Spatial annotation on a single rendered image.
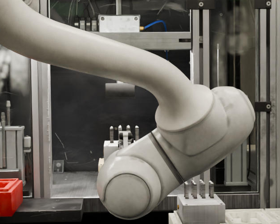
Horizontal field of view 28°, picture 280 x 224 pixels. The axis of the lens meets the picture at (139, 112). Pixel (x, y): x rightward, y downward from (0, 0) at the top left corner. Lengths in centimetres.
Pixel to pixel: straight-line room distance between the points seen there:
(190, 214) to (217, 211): 6
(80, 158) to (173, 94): 107
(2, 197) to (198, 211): 44
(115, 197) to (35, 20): 29
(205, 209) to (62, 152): 74
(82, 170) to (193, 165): 103
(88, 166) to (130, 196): 104
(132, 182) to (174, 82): 16
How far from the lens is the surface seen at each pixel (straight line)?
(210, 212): 129
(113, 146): 124
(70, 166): 189
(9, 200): 129
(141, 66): 81
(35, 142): 146
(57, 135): 188
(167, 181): 90
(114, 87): 162
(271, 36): 150
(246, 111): 91
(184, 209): 128
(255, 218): 144
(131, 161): 87
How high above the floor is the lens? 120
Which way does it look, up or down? 3 degrees down
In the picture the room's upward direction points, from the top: 1 degrees counter-clockwise
